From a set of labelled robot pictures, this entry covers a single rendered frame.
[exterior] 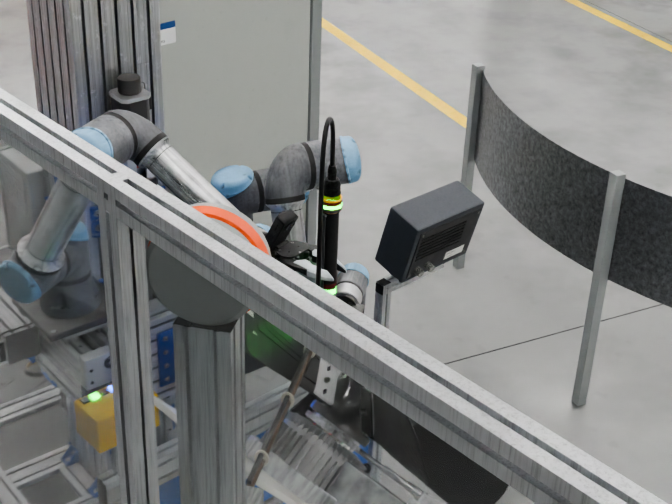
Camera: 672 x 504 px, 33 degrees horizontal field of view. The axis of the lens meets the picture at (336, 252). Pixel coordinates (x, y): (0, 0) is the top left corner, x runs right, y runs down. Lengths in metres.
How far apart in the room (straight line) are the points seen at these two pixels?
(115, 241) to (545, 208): 3.11
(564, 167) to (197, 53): 1.38
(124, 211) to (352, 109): 5.54
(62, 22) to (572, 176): 2.01
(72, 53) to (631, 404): 2.59
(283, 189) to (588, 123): 4.34
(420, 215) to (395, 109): 3.87
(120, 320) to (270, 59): 3.12
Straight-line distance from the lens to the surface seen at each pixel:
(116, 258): 1.38
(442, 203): 3.08
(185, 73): 4.25
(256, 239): 1.46
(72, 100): 2.99
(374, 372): 1.06
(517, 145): 4.44
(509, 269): 5.28
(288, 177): 2.72
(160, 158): 2.62
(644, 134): 6.86
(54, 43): 3.01
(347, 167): 2.77
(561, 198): 4.26
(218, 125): 4.41
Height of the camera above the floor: 2.64
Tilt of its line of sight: 30 degrees down
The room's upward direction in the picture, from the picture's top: 2 degrees clockwise
